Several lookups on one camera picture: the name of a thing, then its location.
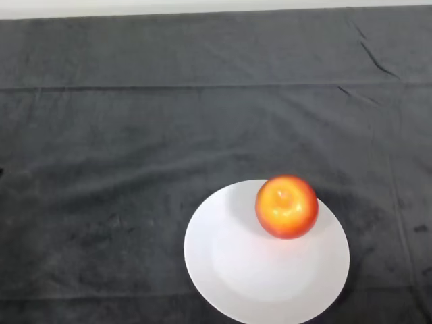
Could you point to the black cloth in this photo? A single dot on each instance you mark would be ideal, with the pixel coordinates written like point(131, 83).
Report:
point(168, 135)

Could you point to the red yellow apple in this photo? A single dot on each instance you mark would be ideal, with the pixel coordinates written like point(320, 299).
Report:
point(287, 207)

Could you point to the white round plate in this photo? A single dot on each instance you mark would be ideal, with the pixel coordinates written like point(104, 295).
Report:
point(263, 270)

